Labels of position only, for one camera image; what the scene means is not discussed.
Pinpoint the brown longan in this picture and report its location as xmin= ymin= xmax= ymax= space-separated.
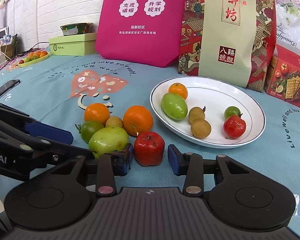
xmin=189 ymin=106 xmax=206 ymax=124
xmin=191 ymin=120 xmax=212 ymax=139

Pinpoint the red apple front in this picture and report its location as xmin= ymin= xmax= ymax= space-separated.
xmin=223 ymin=115 xmax=246 ymax=139

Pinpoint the red apple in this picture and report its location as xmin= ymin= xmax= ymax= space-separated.
xmin=133 ymin=132 xmax=165 ymax=166
xmin=223 ymin=115 xmax=246 ymax=139

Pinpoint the oblong green mango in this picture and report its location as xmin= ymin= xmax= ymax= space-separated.
xmin=161 ymin=93 xmax=188 ymax=120

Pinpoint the green tomato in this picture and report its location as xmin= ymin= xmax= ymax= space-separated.
xmin=224 ymin=106 xmax=242 ymax=120

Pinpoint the yellow tray with fruits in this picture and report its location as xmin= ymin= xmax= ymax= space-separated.
xmin=18 ymin=50 xmax=50 ymax=68

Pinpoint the green apple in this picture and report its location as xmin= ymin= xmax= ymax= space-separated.
xmin=88 ymin=127 xmax=129 ymax=159

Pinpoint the red apple back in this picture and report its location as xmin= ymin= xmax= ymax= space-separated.
xmin=133 ymin=132 xmax=165 ymax=166

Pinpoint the small green lime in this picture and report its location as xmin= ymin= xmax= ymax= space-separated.
xmin=75 ymin=121 xmax=104 ymax=144

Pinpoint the brown longan hidden back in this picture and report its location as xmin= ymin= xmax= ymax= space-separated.
xmin=105 ymin=116 xmax=123 ymax=128

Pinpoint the teal printed tablecloth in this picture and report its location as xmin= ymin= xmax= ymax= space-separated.
xmin=0 ymin=54 xmax=300 ymax=235

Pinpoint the large orange right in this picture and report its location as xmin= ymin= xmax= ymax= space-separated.
xmin=123 ymin=105 xmax=153 ymax=137

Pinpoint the black smartphone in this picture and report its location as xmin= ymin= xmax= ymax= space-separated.
xmin=0 ymin=80 xmax=20 ymax=97

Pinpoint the white ceramic plate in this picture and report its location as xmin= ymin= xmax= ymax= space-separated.
xmin=149 ymin=76 xmax=266 ymax=148

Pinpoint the light green cardboard box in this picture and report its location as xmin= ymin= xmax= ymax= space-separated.
xmin=49 ymin=33 xmax=97 ymax=56

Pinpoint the green patterned paper bowl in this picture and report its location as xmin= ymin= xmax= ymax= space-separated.
xmin=60 ymin=23 xmax=92 ymax=36

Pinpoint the red cracker box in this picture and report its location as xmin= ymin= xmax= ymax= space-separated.
xmin=264 ymin=44 xmax=300 ymax=108

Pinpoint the magenta tote bag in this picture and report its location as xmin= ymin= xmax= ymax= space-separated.
xmin=95 ymin=0 xmax=184 ymax=68

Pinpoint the red beige liquor gift bag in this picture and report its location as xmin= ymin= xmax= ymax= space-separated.
xmin=178 ymin=0 xmax=276 ymax=92

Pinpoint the white floral plastic bag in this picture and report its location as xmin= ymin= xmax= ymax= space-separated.
xmin=272 ymin=0 xmax=300 ymax=55

